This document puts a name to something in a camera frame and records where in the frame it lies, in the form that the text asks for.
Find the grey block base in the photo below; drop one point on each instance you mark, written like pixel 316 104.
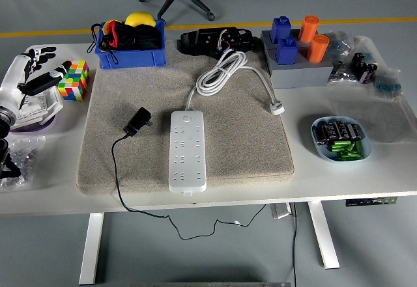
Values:
pixel 299 75

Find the black capacitor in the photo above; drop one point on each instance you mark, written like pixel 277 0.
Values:
pixel 322 134
pixel 343 130
pixel 354 131
pixel 333 131

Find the grey-brown mat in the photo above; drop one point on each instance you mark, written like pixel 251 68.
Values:
pixel 244 144

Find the black table control panel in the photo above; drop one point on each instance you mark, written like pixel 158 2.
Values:
pixel 371 201

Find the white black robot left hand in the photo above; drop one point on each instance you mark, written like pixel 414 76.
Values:
pixel 14 75

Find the silver box under table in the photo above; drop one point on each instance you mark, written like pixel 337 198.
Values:
pixel 281 211

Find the clear bag of blue components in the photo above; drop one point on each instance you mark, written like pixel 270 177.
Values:
pixel 387 85

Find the green battery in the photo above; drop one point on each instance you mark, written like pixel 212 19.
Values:
pixel 356 147
pixel 339 146
pixel 348 157

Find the large empty clear bag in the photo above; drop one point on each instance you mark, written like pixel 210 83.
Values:
pixel 391 121

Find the yellow ball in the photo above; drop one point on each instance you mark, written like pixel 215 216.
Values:
pixel 140 18

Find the purple bowl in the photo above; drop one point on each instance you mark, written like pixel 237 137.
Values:
pixel 32 129

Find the clear bag of black capacitors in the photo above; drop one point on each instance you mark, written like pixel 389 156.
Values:
pixel 365 67

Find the clear bag of blue parts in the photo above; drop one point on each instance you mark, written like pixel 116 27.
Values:
pixel 340 44

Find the black electronic device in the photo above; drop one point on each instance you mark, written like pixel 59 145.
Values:
pixel 208 39

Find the blue peg block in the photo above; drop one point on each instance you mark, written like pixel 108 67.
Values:
pixel 280 28
pixel 286 51

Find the white table leg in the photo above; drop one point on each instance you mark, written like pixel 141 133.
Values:
pixel 324 235
pixel 92 248

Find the orange cylinder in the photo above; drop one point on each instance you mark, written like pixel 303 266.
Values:
pixel 318 47
pixel 307 28

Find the light blue dish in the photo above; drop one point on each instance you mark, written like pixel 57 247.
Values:
pixel 321 154

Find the clear bag of screws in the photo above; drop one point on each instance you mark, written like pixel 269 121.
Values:
pixel 27 161

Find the colourful puzzle cube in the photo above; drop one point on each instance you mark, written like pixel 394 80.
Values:
pixel 76 82

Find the white wall socket panel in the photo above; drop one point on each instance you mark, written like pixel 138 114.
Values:
pixel 42 104

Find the blue plastic bin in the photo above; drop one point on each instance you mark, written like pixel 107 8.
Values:
pixel 130 59

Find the clear bag of silver parts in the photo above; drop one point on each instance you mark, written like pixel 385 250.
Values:
pixel 340 72

